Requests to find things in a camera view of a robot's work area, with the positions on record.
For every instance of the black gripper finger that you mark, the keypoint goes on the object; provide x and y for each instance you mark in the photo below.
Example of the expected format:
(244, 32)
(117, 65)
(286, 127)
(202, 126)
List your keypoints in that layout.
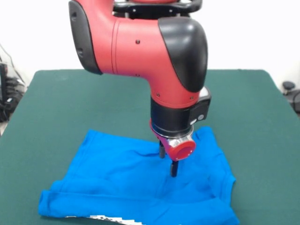
(174, 170)
(161, 151)

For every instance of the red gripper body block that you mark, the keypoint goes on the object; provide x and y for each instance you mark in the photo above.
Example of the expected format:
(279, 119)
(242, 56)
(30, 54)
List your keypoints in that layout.
(181, 150)

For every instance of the blue printed t-shirt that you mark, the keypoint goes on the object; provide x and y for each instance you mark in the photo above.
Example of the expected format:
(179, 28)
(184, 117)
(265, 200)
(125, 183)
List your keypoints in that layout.
(117, 175)

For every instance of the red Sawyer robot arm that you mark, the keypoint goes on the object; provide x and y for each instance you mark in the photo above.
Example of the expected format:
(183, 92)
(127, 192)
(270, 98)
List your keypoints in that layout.
(140, 47)

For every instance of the dark green table cloth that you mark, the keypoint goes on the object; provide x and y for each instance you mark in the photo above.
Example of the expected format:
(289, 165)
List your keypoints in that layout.
(47, 105)

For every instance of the gray office chair base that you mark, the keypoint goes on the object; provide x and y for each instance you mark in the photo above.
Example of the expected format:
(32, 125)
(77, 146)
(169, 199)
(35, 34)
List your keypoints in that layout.
(289, 85)

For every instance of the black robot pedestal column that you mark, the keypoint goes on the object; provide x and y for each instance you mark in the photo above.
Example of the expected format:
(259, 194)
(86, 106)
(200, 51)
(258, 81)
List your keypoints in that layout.
(164, 9)

